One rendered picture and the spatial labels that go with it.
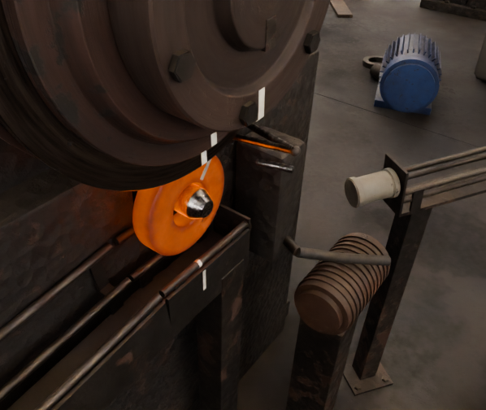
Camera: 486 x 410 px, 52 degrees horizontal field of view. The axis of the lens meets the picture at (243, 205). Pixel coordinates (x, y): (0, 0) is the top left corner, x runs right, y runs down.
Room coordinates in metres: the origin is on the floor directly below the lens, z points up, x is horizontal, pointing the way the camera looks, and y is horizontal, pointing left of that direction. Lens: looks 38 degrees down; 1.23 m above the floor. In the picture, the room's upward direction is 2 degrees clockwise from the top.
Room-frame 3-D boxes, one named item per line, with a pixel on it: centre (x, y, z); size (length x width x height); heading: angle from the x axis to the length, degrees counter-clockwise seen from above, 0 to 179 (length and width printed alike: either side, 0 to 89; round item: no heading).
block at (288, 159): (0.73, -0.04, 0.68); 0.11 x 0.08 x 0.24; 55
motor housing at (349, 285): (0.73, -0.22, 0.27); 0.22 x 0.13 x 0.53; 145
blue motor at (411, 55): (2.61, -0.88, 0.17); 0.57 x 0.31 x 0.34; 165
